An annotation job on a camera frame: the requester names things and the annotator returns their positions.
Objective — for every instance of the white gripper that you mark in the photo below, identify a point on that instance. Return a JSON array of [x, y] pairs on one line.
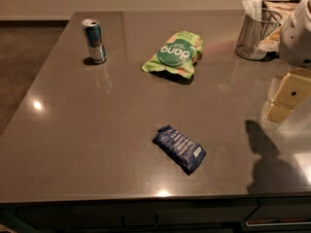
[[297, 36]]

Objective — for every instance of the green rice chip bag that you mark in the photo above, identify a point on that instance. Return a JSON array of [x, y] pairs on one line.
[[177, 56]]

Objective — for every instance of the blue rxbar blueberry wrapper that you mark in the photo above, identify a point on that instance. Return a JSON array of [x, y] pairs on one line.
[[181, 149]]

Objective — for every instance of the metal mesh cup holder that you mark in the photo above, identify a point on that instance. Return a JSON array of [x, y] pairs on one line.
[[253, 32]]

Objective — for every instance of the white napkins in holder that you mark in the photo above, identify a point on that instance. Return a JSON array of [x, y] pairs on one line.
[[253, 8]]

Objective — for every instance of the dark cabinet drawer front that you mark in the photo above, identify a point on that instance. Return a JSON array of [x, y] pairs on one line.
[[284, 211]]

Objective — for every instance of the silver blue drink can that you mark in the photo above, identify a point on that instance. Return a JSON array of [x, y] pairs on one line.
[[94, 41]]

